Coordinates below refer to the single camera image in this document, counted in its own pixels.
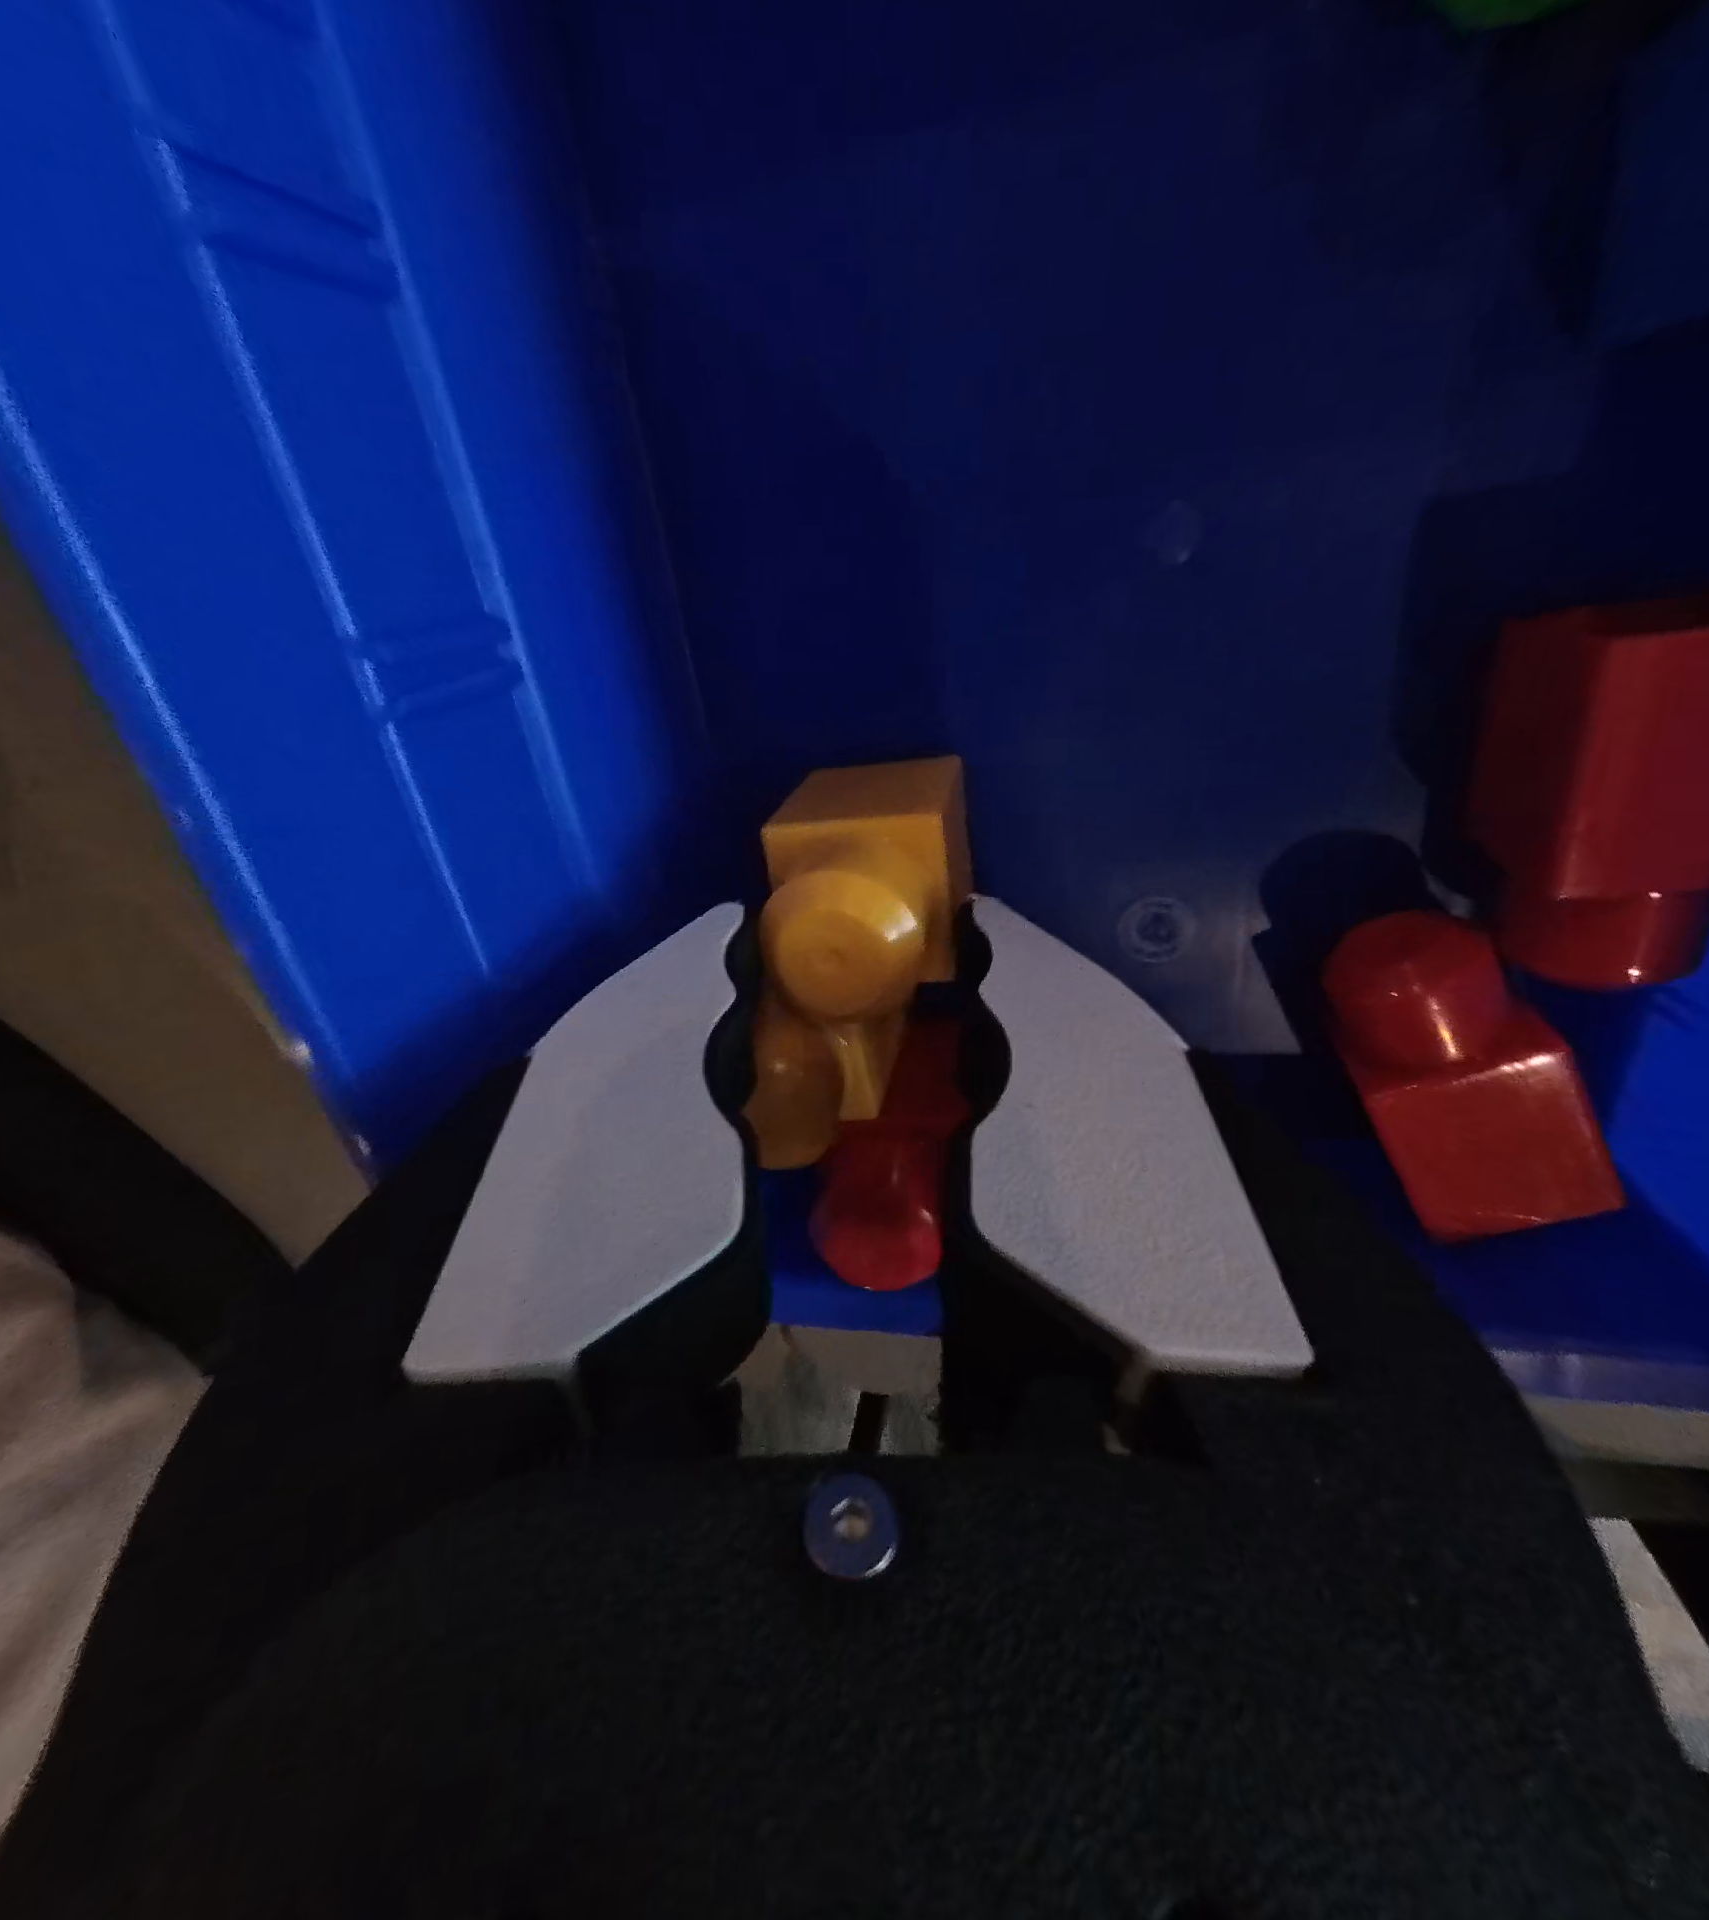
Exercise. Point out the red single-stud mega block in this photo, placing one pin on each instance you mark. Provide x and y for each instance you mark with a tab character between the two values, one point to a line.
1486	1111

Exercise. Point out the blue plastic storage bin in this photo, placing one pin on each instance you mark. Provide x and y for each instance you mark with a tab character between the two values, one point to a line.
945	360

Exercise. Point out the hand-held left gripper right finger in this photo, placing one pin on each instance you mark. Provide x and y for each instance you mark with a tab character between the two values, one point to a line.
1139	1201

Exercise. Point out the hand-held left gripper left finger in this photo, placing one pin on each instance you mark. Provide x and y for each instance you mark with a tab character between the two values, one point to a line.
585	1201

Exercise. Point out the yellow mega block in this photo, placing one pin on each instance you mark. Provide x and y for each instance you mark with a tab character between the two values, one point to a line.
855	901

